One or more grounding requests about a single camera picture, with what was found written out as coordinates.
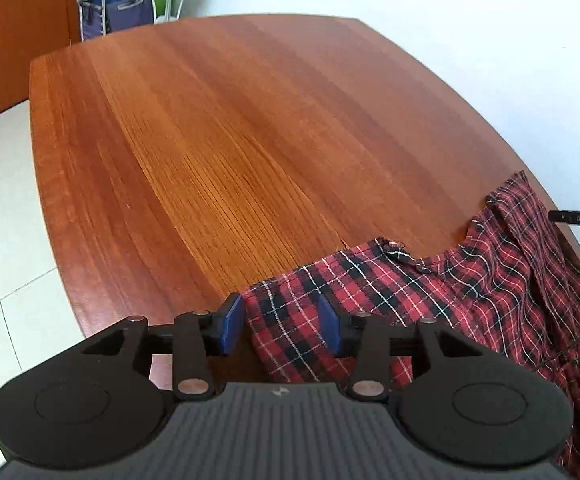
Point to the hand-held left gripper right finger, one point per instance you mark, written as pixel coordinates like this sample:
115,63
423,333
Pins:
330,325

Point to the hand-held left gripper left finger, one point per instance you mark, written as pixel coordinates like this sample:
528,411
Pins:
231,325

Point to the red plaid shirt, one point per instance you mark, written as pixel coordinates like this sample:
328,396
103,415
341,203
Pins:
495,285

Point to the purple shopping trolley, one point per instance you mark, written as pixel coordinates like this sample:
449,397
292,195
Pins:
120,15

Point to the brown wooden door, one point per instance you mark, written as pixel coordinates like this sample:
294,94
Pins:
20,35

